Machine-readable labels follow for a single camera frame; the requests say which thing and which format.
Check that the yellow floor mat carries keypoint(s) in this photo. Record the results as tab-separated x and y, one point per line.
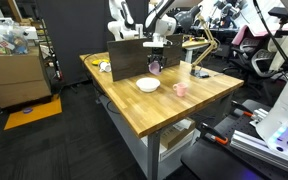
34	115

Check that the small brown cardboard box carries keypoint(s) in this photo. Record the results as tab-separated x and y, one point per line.
175	135

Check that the grey metal table frame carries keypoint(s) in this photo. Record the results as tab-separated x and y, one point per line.
153	153

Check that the black camera on stand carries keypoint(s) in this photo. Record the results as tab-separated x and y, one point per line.
277	11

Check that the light wood desk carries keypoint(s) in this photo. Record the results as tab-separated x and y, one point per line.
195	43

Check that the black metal rack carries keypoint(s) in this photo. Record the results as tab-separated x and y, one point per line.
47	40

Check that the clear plastic bag of items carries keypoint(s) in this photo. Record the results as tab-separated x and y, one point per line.
4	38

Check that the idle white robot arm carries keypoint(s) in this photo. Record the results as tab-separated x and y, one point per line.
124	31

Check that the white bowl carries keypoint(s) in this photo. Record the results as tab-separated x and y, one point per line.
148	84

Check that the cream cloth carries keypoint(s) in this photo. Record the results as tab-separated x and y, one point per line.
279	53

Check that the black grey office chair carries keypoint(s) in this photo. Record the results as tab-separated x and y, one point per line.
260	63

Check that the aluminium extrusion rail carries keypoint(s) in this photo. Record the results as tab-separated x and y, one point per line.
250	145
259	115

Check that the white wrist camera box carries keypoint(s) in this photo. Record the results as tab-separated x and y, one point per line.
154	42

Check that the white mug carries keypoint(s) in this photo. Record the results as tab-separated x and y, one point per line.
105	67

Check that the black partition panel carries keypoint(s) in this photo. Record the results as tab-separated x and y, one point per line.
77	33

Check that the yellow plate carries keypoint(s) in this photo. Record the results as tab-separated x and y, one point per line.
97	62

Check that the dark wood backdrop board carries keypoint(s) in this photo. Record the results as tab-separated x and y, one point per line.
127	60

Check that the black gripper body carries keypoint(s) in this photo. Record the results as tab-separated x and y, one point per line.
157	51

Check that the black orange bar clamp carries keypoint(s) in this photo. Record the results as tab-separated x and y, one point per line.
242	109
214	135

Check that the large brown cardboard box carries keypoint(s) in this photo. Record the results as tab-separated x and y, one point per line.
14	76

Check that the translucent purple plastic cup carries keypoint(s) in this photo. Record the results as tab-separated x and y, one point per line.
154	69

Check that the blue tape roll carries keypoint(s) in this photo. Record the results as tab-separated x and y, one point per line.
27	110

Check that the pink chair backrest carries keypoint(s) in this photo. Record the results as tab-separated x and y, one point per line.
240	35

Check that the white flat box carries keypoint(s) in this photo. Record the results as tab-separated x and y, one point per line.
180	148

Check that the black perforated robot platform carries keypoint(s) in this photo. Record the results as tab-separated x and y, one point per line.
214	160

